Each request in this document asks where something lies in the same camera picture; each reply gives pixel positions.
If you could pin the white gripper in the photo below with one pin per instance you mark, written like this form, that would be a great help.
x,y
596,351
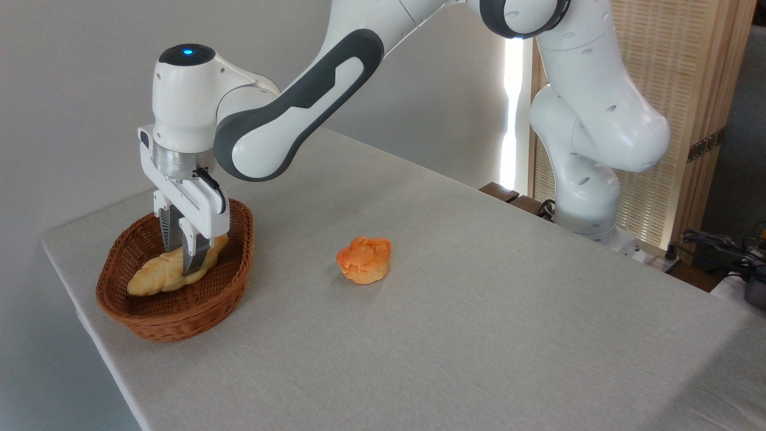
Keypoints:
x,y
197,206

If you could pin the braided golden bread loaf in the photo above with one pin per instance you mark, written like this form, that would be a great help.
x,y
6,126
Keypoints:
x,y
152,276

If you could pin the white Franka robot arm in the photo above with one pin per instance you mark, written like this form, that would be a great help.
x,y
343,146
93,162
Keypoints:
x,y
574,90

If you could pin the brown wicker basket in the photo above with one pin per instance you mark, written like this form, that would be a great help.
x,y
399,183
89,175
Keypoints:
x,y
179,305

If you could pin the orange muffin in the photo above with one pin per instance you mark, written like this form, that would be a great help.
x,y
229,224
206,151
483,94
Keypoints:
x,y
365,260

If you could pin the beige tablecloth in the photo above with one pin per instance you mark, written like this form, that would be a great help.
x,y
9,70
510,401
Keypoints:
x,y
419,335

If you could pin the white power strip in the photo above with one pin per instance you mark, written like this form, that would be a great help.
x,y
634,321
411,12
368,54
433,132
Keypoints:
x,y
655,258

